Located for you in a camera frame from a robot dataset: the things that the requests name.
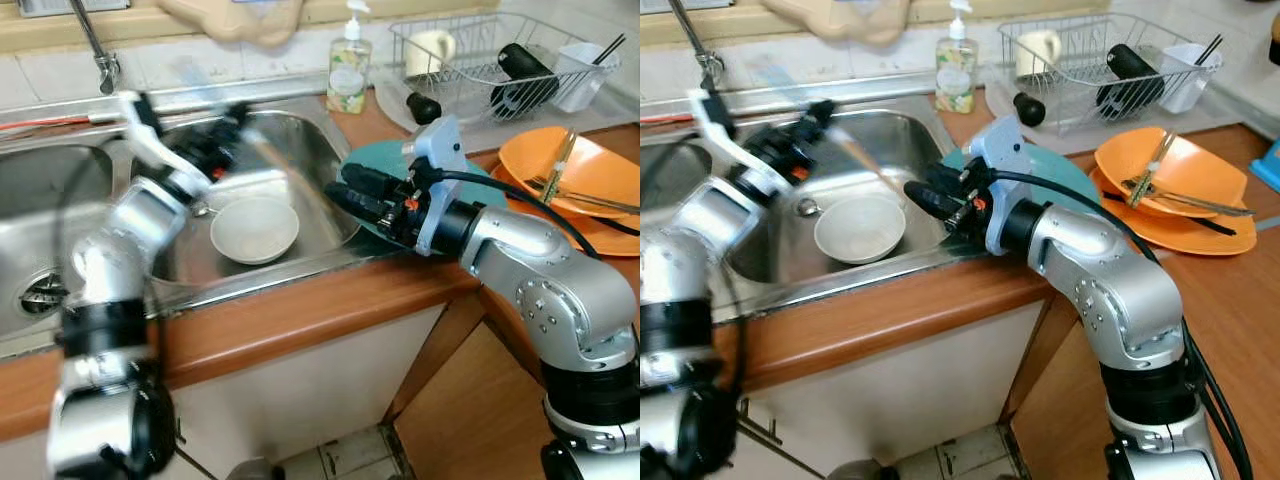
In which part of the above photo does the stainless steel sink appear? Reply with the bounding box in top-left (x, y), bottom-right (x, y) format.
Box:
top-left (0, 100), bottom-right (367, 353)
top-left (640, 98), bottom-right (963, 323)

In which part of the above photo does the long silver fork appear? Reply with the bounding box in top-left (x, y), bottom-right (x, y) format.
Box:
top-left (525, 175), bottom-right (641, 214)
top-left (1120, 178), bottom-right (1253, 217)

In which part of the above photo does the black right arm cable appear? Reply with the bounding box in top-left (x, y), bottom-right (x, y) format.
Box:
top-left (430, 168), bottom-right (603, 263)
top-left (990, 168), bottom-right (1253, 480)

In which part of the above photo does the flat orange plate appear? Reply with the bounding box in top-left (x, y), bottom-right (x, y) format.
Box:
top-left (1090, 165), bottom-right (1260, 257)
top-left (490, 165), bottom-right (641, 258)

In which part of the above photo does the white cabinet door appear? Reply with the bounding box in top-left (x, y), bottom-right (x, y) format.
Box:
top-left (165, 303), bottom-right (447, 480)
top-left (735, 298), bottom-right (1047, 480)

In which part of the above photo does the cream mug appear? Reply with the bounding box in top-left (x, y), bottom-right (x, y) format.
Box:
top-left (405, 30), bottom-right (457, 81)
top-left (1015, 30), bottom-right (1062, 79)

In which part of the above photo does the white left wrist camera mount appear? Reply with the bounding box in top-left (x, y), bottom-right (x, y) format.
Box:
top-left (690, 88), bottom-right (773, 197)
top-left (118, 90), bottom-right (197, 193)

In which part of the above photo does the teal plate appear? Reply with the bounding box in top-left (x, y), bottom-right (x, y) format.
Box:
top-left (940, 143), bottom-right (1103, 217)
top-left (340, 140), bottom-right (507, 241)

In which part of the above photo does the chrome faucet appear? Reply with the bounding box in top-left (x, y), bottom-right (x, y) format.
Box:
top-left (68, 0), bottom-right (122, 97)
top-left (668, 0), bottom-right (727, 93)

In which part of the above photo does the small black knob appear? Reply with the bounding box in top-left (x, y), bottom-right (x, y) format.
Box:
top-left (405, 92), bottom-right (443, 126)
top-left (1012, 90), bottom-right (1048, 128)

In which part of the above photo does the white cutlery cup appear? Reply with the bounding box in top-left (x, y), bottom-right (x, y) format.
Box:
top-left (553, 40), bottom-right (607, 113)
top-left (1160, 42), bottom-right (1223, 113)

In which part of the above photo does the sink drain strainer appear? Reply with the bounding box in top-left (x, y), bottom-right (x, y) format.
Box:
top-left (18, 270), bottom-right (72, 320)

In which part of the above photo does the wire dish rack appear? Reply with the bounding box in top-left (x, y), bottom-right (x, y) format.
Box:
top-left (998, 12), bottom-right (1227, 132)
top-left (388, 12), bottom-right (622, 127)

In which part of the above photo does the black flask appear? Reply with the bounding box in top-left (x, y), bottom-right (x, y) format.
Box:
top-left (1095, 42), bottom-right (1167, 114)
top-left (490, 42), bottom-right (561, 120)

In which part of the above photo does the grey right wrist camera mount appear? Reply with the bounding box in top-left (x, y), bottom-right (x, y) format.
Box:
top-left (403, 113), bottom-right (471, 257)
top-left (968, 113), bottom-right (1037, 257)

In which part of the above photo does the blue knife block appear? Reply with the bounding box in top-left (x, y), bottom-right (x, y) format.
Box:
top-left (1248, 140), bottom-right (1280, 193)

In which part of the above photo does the beige cloth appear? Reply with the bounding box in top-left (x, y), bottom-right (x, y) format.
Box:
top-left (155, 0), bottom-right (307, 47)
top-left (765, 0), bottom-right (912, 47)

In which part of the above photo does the clear soap pump bottle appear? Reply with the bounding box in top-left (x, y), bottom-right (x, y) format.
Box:
top-left (935, 0), bottom-right (979, 114)
top-left (327, 0), bottom-right (373, 114)

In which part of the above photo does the gold-handled fork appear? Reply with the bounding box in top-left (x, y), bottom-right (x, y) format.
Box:
top-left (1130, 130), bottom-right (1177, 207)
top-left (537, 130), bottom-right (580, 197)

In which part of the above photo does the white bowl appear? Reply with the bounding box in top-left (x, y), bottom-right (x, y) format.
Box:
top-left (208, 195), bottom-right (301, 266)
top-left (813, 193), bottom-right (908, 266)

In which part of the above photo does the wooden cabinet door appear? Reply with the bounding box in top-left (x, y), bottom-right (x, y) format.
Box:
top-left (393, 320), bottom-right (557, 480)
top-left (1008, 320), bottom-right (1123, 480)

